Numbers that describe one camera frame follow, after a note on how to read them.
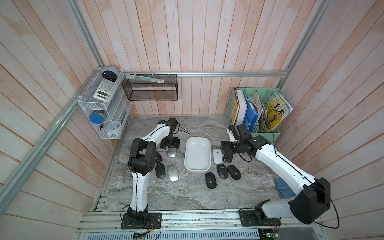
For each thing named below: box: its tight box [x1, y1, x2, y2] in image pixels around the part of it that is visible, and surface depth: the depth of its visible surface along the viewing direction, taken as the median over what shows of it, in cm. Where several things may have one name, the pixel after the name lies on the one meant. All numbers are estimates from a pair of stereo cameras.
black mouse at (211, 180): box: [205, 172, 217, 189], surface depth 87 cm
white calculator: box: [93, 78, 118, 102], surface depth 79 cm
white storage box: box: [184, 136, 211, 173], surface depth 98 cm
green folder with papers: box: [247, 89, 268, 132], surface depth 98 cm
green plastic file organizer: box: [226, 87, 284, 142], surface depth 100 cm
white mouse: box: [213, 148, 223, 164], surface depth 97 cm
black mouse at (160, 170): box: [155, 163, 166, 179], surface depth 91 cm
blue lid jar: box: [89, 113, 105, 125], surface depth 79 cm
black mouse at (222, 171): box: [216, 163, 229, 179], surface depth 92 cm
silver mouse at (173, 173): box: [167, 164, 179, 183], surface depth 90 cm
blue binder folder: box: [243, 98, 259, 133], surface depth 97 cm
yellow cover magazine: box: [266, 91, 294, 132], surface depth 100 cm
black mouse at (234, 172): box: [227, 164, 242, 180], surface depth 90 cm
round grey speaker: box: [101, 65, 119, 82], surface depth 83 cm
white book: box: [235, 89, 248, 126], surface depth 95 cm
